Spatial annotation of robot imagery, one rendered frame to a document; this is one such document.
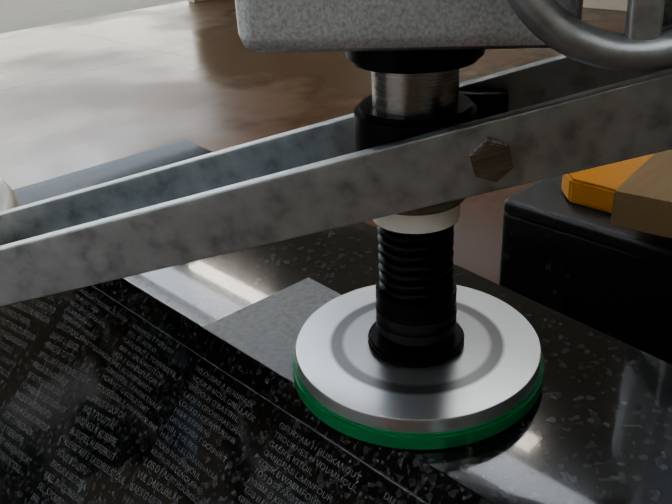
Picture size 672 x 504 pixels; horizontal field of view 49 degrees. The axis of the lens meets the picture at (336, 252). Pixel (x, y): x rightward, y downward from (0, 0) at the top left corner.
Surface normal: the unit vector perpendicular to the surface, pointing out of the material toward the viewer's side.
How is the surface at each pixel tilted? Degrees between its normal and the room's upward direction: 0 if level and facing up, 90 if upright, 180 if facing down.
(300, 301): 0
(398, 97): 90
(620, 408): 0
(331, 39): 113
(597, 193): 90
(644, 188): 0
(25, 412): 45
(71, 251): 90
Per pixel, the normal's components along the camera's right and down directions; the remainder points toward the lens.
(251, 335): -0.05, -0.89
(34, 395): -0.54, -0.38
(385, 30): -0.16, 0.46
